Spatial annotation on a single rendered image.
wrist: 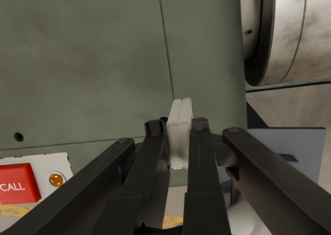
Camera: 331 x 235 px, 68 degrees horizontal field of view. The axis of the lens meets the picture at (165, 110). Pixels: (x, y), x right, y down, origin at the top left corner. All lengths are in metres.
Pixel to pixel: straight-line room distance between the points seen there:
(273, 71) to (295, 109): 1.36
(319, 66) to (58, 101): 0.36
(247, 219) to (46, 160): 0.54
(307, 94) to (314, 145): 0.81
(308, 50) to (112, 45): 0.25
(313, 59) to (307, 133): 0.57
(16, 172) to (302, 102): 1.59
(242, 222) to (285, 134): 0.34
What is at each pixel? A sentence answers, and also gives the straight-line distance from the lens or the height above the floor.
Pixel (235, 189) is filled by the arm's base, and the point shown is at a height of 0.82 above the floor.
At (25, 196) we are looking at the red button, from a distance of 0.43.
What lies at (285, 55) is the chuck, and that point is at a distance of 0.37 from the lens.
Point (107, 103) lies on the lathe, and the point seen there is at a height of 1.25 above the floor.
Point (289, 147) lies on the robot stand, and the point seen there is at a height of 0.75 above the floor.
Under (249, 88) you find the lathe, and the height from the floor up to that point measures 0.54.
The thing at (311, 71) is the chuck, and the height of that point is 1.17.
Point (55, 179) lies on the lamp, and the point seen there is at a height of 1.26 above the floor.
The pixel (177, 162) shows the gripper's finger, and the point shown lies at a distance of 0.16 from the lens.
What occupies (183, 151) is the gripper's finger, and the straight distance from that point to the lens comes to 0.15.
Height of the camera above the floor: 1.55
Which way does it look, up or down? 72 degrees down
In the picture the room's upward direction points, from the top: 160 degrees counter-clockwise
